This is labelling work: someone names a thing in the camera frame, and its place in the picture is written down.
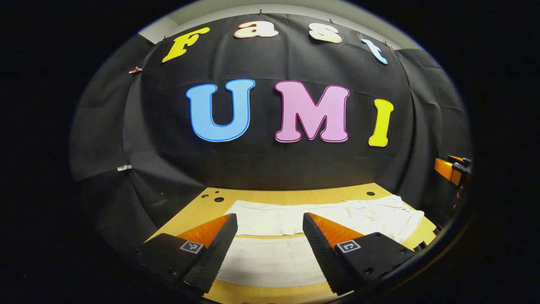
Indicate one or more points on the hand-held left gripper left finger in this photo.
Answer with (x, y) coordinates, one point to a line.
(215, 253)

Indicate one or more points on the white jeans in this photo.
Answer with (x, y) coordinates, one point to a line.
(274, 219)

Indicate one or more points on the small white clip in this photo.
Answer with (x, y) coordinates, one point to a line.
(124, 167)

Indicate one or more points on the small copper clip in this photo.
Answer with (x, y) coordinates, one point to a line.
(135, 70)

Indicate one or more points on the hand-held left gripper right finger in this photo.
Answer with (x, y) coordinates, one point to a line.
(325, 253)

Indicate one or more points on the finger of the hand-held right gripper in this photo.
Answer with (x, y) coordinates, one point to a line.
(445, 169)

